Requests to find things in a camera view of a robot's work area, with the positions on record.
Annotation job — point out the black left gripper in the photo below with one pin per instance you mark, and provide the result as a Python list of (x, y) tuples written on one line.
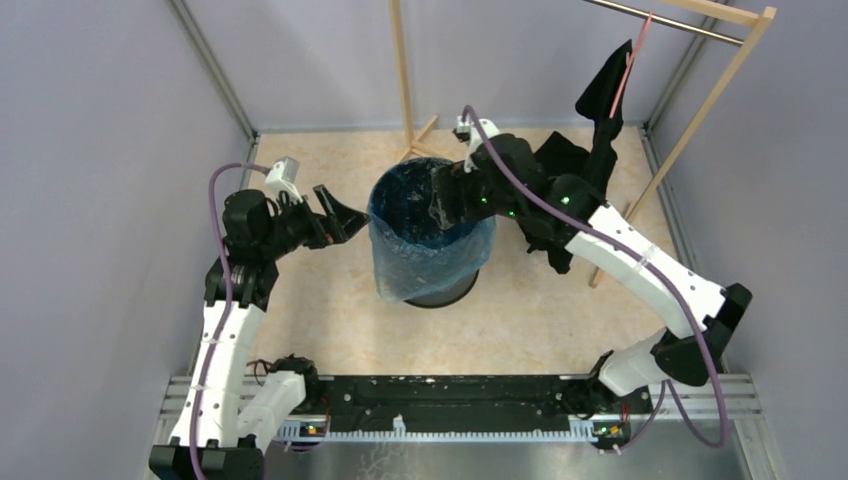
[(339, 224)]

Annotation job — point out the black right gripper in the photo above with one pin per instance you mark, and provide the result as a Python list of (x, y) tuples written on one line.
[(452, 180)]

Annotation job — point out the blue plastic trash bag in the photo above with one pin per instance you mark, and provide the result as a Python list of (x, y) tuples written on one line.
[(413, 256)]

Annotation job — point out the black trash bin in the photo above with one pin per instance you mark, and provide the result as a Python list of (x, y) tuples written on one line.
[(446, 297)]

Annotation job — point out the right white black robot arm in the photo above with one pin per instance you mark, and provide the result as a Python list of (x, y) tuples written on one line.
[(500, 176)]

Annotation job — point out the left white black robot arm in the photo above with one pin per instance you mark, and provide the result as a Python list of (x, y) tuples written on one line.
[(217, 435)]

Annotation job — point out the black cloth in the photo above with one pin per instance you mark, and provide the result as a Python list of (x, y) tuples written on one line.
[(583, 166)]

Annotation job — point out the pink hanger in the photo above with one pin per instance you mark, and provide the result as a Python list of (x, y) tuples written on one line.
[(629, 61)]

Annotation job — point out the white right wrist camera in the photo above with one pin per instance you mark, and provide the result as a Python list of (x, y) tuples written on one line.
[(471, 133)]

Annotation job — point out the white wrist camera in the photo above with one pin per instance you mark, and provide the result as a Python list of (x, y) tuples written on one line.
[(471, 133), (281, 179)]

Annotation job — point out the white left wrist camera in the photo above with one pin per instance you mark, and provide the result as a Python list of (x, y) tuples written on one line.
[(281, 179)]

